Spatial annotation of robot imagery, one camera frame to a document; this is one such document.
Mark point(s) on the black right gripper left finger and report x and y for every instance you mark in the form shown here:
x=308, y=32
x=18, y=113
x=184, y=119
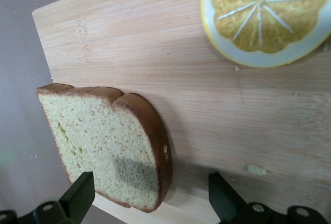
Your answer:
x=77, y=198

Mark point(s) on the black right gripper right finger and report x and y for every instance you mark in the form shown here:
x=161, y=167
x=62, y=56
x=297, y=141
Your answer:
x=225, y=200

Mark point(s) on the plain brown bread slice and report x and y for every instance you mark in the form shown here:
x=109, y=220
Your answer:
x=103, y=143

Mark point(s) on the small bread crumb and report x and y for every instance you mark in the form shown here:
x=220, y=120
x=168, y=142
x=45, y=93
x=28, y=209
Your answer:
x=254, y=169

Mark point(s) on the wooden cutting board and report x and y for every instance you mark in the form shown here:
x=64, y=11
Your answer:
x=181, y=105

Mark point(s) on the cut lemon half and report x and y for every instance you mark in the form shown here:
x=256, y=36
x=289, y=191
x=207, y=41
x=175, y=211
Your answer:
x=258, y=14

